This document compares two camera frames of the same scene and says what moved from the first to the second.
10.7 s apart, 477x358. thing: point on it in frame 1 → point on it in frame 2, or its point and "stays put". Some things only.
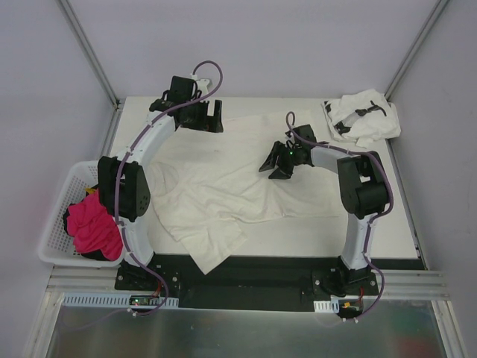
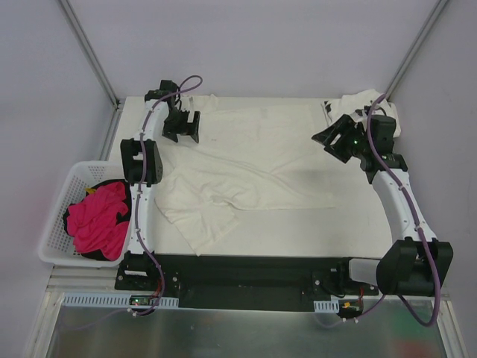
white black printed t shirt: [362, 117] stays put
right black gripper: [285, 159] → [338, 138]
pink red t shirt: [93, 228] stays put
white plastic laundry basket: [56, 247] stays put
